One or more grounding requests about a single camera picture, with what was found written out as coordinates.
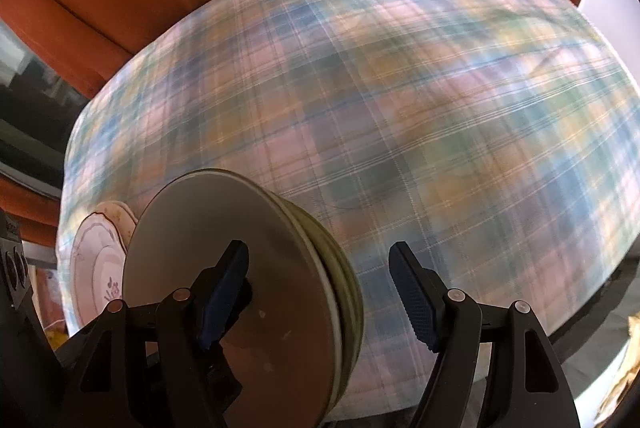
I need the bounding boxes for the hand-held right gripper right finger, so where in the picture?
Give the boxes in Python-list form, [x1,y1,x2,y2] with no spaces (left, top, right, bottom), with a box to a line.
[389,242,581,428]

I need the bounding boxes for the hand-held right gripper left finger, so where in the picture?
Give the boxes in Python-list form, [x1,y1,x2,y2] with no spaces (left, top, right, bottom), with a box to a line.
[52,239,251,428]

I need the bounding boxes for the red-rimmed white plate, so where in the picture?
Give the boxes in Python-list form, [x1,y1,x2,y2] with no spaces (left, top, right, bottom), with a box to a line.
[69,210,132,334]

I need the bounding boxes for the scalloped yellow floral plate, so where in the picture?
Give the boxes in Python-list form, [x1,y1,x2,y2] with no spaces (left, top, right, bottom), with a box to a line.
[95,200,140,239]

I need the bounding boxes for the glass sliding door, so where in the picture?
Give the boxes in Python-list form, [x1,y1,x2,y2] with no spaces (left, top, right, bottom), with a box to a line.
[0,18,92,203]

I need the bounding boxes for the plaid tablecloth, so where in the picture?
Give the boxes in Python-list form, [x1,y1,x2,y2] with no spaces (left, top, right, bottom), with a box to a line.
[55,0,640,409]

